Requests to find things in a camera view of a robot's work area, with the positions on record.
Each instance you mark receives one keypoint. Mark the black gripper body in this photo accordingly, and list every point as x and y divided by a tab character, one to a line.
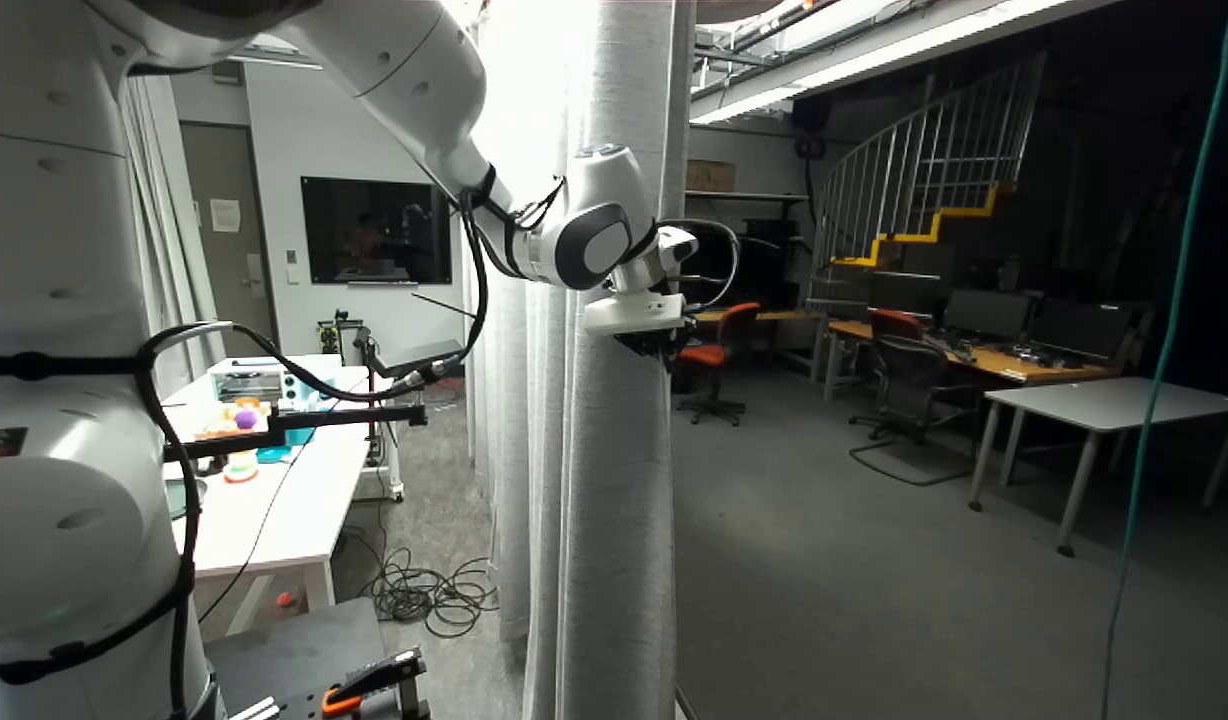
652	343

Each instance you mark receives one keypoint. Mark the grey-white fabric curtain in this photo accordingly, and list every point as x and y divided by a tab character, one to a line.
615	533

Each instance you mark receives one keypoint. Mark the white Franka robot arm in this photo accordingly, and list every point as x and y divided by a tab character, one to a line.
53	533

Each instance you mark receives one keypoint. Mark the pleated white background curtain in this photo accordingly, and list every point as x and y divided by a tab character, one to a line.
173	240

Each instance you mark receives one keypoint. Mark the orange office chair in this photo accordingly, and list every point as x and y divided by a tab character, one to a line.
706	357

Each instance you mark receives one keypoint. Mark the long wooden desk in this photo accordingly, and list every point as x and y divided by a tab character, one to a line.
772	318

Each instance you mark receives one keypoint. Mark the black shelf unit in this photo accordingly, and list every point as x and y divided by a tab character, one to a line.
772	261

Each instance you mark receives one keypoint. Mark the cardboard box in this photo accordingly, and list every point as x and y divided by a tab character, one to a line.
712	175

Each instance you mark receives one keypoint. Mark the black chair with orange headrest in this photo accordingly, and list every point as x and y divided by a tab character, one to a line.
906	380

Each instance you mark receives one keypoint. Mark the staircase with yellow trim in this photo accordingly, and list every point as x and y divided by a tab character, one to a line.
914	240

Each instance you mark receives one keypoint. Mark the black upright stand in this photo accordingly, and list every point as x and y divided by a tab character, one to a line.
371	401

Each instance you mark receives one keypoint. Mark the black horizontal rod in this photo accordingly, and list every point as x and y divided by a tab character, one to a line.
345	418

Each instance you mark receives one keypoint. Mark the small dark computer monitor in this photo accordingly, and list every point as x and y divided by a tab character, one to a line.
985	312

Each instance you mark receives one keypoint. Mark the long ceiling light bar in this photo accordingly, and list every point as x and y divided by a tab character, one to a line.
879	52

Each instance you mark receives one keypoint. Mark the wooden desk with monitors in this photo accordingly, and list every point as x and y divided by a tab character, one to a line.
1027	362

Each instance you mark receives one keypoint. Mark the white work table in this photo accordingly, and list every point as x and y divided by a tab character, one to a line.
307	492

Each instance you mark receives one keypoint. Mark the teal flat tray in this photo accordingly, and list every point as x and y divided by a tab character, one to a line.
286	450

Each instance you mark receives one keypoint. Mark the clear plastic box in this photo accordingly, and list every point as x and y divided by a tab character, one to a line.
247	380

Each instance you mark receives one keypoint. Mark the purple toy ball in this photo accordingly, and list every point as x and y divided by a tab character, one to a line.
247	418

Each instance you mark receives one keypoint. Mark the grey door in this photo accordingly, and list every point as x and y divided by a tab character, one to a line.
233	284

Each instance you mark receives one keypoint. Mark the wide dark computer monitor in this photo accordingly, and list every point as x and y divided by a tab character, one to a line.
1084	330

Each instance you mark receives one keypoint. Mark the white paper door sign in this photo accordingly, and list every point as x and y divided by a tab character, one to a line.
224	217

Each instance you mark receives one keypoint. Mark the orange and black clamp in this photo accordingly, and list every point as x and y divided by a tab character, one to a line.
372	687

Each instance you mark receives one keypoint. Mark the small orange ball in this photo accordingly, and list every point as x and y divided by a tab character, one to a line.
286	600

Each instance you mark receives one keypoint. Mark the grey table with metal legs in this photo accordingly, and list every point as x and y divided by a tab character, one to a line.
1107	401

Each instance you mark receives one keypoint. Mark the black mounting platform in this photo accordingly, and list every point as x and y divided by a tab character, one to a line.
293	660

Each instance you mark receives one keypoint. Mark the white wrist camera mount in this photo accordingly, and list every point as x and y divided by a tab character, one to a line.
634	312

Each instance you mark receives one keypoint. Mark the black wall display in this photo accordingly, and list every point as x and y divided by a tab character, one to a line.
372	235

